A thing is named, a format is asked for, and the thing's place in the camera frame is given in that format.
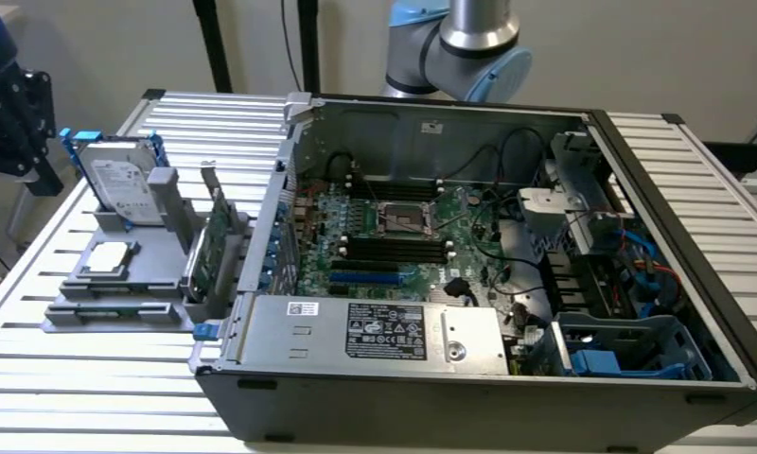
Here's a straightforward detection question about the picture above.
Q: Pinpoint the black open PC case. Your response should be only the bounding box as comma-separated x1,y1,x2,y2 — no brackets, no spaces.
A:
187,92,757,444

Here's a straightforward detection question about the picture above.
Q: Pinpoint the metal drive cage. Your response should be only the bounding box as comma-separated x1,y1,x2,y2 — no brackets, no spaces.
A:
543,131,637,257

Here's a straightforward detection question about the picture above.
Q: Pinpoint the blue disk bay latch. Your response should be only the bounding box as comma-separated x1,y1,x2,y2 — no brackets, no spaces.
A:
569,349,623,377

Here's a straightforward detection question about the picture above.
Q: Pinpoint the gray parts rack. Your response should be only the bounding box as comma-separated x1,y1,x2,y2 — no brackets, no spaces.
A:
42,166,254,335

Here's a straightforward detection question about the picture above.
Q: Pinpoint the silver power supply unit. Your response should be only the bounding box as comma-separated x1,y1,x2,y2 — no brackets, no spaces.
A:
235,294,511,377

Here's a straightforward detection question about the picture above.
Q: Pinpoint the blue expansion slot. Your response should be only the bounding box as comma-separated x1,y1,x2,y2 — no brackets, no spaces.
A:
329,271,401,285

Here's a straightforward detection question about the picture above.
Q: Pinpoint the blue wire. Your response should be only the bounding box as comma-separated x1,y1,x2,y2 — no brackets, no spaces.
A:
611,225,661,288

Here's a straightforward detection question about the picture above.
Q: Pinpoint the red wire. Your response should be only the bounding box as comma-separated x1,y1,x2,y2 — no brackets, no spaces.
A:
641,263,684,297

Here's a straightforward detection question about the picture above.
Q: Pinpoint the black box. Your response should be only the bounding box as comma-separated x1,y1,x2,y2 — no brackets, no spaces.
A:
698,140,757,174

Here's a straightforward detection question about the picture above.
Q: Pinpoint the thin black pole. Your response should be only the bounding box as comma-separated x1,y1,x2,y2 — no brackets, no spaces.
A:
294,0,322,94

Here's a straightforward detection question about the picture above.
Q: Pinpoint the thick black pole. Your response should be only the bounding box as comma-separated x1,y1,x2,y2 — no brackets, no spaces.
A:
191,0,234,94

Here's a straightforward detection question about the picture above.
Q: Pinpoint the long black wire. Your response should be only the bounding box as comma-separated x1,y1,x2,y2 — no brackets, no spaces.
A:
465,126,549,186

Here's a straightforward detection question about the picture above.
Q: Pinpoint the green graphics card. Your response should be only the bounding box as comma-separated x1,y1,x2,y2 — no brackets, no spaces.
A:
183,159,242,305

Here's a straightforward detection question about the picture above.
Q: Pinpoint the hard disk blue bracket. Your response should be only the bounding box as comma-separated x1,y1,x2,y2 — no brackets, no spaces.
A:
58,127,169,233

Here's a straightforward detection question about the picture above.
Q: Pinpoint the green motherboard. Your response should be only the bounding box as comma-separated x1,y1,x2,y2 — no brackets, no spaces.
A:
293,182,525,306

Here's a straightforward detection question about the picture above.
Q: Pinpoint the metal CPU socket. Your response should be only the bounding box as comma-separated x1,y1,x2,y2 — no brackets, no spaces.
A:
371,201,442,237

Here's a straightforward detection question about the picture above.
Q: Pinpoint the gray disk bay cage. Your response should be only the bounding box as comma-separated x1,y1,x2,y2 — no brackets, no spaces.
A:
545,310,716,382

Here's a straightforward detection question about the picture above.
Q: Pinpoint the silver CPU chip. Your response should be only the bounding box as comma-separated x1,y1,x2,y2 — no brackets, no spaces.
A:
79,240,141,276

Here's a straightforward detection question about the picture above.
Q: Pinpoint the thin black hanging cable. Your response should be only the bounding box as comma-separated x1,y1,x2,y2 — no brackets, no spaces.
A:
278,0,305,92

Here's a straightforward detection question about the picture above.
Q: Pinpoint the black looped wire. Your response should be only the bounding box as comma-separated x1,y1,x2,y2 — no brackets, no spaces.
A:
322,150,355,184

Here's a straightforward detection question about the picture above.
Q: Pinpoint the long black expansion slot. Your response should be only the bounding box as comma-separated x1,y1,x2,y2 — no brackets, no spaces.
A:
330,259,401,273

